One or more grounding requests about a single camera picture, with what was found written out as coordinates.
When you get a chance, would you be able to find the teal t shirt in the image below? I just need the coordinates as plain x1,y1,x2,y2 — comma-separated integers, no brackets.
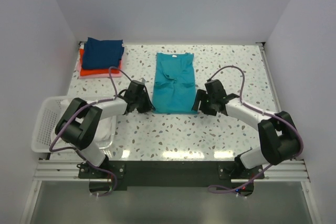
152,52,197,114

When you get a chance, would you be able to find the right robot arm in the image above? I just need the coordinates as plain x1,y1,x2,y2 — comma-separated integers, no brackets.
192,80,303,178

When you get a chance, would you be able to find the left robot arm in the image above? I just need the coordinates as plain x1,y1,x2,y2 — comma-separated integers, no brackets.
49,80,154,178

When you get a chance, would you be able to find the folded pink t shirt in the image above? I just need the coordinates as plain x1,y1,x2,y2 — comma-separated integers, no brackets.
76,48,122,79

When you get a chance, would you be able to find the white t shirt in basket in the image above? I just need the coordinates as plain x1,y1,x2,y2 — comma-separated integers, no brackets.
51,99,118,143

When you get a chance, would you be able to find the folded orange t shirt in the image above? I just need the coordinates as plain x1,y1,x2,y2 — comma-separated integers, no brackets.
77,48,123,78

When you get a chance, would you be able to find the white plastic basket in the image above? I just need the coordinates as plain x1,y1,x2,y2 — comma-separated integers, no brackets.
31,96,115,153

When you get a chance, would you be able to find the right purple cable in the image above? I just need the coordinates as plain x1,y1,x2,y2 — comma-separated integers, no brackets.
207,66,305,198

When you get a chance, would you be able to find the purple cable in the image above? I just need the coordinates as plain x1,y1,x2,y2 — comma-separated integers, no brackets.
49,66,134,198
207,66,305,198

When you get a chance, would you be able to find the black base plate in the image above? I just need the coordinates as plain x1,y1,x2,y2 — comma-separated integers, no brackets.
77,161,263,196

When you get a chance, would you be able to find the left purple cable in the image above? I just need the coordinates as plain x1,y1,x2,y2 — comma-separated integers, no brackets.
49,66,134,198

